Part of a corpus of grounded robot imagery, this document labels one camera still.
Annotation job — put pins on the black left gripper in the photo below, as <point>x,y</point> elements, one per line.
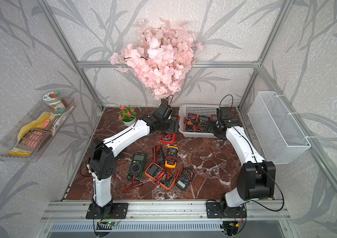
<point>172,125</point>

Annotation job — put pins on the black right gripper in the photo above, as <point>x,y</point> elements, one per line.
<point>211,124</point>

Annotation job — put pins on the white wire mesh wall basket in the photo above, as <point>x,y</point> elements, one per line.
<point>278,133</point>

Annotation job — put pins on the green circuit board left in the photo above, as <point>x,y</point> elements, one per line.
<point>103,225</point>

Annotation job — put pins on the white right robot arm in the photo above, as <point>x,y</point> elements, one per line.
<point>256,179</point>

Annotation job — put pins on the orange multimeter front left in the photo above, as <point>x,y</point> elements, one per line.
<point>155,172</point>

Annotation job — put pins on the aluminium front rail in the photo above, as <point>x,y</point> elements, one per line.
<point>165,210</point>

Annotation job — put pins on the small black multimeter front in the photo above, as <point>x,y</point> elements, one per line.
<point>185,178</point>

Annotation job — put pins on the pink grid brush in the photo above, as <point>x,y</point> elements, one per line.
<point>30,141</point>

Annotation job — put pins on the yellow ANENG multimeter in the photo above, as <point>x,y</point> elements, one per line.
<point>171,157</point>

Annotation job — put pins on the orange Victor 890F multimeter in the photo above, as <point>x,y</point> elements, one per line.
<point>190,122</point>

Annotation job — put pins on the small black clamp multimeter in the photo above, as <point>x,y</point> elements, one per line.
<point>158,155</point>

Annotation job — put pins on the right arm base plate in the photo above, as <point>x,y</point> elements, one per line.
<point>223,209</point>

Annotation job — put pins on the clear acrylic wall shelf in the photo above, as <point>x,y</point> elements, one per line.
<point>57,121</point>

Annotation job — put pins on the large green multimeter left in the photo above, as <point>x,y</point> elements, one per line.
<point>137,166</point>

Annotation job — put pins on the green XUXIN multimeter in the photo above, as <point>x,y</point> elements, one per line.
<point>202,124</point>

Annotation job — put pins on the pink cherry blossom tree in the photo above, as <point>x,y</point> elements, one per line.
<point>162,58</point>

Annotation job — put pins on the red ANENG DT9205A multimeter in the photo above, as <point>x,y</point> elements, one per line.
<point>167,137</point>

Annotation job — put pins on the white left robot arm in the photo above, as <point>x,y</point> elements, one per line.
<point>102,159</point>

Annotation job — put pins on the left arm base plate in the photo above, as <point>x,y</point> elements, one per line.
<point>112,210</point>

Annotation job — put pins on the small potted pink flower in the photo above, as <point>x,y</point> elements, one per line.
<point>127,115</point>

